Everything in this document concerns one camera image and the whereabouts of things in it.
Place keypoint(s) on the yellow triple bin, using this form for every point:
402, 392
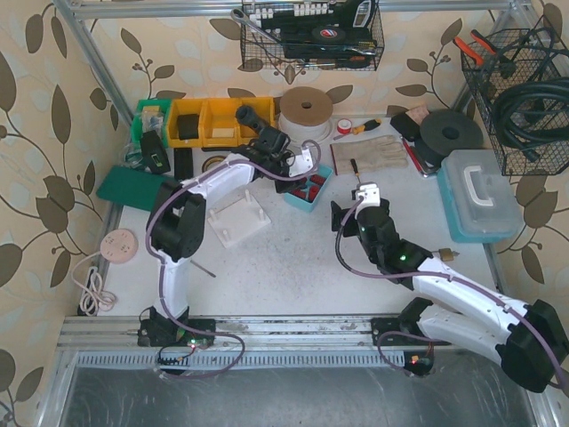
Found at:
218, 127

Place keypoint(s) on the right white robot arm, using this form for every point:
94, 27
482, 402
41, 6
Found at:
526, 340

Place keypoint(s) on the wire basket top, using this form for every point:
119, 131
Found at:
297, 36

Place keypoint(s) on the clear teal toolbox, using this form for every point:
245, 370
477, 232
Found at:
479, 204

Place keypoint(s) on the white cable spool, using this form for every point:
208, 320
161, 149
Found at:
305, 114

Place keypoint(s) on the red spring long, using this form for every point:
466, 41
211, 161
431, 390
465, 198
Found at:
312, 193
299, 194

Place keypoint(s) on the black foam block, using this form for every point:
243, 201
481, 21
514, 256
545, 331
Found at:
188, 126

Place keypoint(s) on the green bin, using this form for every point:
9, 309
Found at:
150, 115

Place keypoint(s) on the brass padlock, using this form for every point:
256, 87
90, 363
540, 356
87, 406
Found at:
447, 254

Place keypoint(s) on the red white tape roll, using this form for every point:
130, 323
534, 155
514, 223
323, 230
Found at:
344, 126

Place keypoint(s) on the pink round power strip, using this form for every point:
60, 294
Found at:
119, 246

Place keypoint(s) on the black electrical tape roll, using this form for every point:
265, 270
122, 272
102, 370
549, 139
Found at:
328, 35

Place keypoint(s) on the wire basket right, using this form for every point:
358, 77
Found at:
515, 79

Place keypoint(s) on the brown tape roll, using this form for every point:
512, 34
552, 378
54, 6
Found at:
212, 161

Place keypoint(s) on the black sander block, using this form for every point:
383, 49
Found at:
406, 126

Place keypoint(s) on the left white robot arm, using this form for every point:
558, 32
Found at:
175, 228

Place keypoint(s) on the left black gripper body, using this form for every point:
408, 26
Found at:
291, 183

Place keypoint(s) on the black orange screwdriver left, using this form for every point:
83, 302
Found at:
203, 269

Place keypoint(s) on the grey pipe fitting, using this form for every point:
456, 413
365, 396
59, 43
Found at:
247, 116

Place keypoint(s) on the beige work glove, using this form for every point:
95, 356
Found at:
370, 155

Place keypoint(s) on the green case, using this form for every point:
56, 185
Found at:
129, 187

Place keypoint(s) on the red utility knife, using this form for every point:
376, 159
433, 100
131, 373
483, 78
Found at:
423, 168

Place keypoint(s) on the teal plastic bin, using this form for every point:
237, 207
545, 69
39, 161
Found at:
303, 205

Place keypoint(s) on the black disc spool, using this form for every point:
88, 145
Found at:
443, 131

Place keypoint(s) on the red spring short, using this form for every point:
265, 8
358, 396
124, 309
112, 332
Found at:
317, 179

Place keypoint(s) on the wire basket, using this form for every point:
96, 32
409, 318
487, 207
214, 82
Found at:
515, 79
297, 36

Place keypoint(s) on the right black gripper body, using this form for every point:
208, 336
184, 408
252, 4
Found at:
345, 218

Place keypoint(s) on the black aluminium extrusion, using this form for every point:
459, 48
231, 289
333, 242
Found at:
183, 164

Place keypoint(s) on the black yellow screwdriver thin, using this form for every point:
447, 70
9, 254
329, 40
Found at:
354, 166

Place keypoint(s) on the white peg base plate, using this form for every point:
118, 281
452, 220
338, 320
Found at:
238, 221

